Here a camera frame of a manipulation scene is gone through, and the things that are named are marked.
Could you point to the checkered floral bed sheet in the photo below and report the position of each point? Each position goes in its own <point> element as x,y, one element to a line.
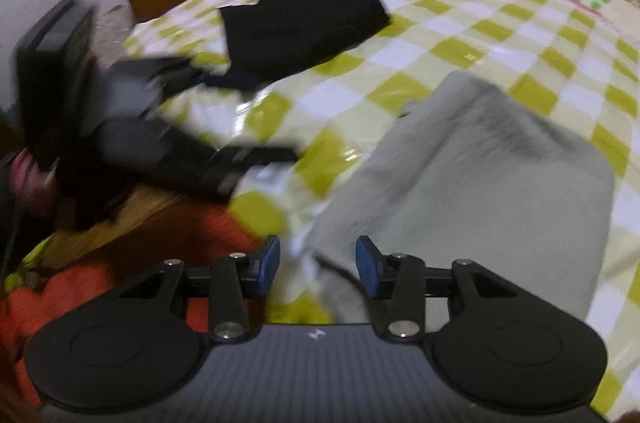
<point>573,61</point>

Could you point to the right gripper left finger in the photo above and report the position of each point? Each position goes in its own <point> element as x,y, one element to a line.
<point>250,274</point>

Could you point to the orange cloth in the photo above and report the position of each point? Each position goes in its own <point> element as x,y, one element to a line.
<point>195,233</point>

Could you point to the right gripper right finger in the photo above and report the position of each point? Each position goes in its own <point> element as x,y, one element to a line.
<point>378,273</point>

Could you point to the black folded garment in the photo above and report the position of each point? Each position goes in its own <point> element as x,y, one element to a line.
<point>274,39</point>

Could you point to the grey-green pants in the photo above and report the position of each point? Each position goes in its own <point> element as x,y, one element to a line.
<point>470,173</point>

